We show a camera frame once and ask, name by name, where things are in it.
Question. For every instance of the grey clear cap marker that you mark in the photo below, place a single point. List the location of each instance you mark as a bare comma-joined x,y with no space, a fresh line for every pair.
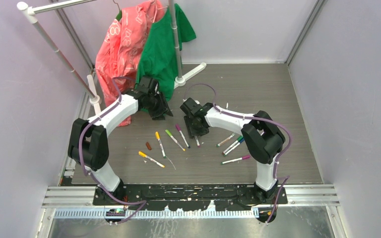
225,140

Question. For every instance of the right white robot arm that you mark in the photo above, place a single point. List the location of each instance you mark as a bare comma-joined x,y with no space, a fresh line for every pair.
263,138

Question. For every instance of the magenta cap marker right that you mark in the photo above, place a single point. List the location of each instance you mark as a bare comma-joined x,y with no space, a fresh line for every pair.
235,160

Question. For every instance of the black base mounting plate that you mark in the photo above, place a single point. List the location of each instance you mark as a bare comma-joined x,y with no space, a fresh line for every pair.
197,197

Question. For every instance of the orange cap marker upper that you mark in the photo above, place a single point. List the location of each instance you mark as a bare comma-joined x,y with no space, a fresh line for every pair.
160,144

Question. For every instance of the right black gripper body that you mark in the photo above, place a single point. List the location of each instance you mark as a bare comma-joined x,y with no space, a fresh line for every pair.
193,129

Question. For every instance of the brown pen cap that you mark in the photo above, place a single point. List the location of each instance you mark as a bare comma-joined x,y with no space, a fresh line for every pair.
148,146

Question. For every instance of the light green cap marker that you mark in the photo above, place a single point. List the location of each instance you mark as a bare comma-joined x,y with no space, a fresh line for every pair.
174,139

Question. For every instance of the pink patterned shirt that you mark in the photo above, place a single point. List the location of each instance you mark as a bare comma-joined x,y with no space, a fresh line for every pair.
118,58

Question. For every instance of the orange cap marker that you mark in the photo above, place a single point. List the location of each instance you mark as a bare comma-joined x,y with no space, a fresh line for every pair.
151,159
160,144

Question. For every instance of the white clothes rack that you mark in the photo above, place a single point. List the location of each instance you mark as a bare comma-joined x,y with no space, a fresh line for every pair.
91,94

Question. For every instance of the orange cap marker lower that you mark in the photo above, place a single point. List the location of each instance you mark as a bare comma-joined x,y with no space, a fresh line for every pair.
151,159

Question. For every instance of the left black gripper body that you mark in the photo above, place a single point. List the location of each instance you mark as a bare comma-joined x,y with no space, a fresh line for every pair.
157,106

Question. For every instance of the black cap marker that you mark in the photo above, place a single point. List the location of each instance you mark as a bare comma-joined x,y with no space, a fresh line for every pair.
197,142

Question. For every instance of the purple cap marker left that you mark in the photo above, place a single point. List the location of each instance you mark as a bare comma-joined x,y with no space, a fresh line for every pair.
182,135

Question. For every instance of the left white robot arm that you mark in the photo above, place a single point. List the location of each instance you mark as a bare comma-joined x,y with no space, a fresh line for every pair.
88,144

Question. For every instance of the blue cap marker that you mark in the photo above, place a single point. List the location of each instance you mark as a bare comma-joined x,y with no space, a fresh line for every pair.
234,147

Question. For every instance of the green t-shirt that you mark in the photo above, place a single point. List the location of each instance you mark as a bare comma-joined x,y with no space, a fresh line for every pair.
158,58

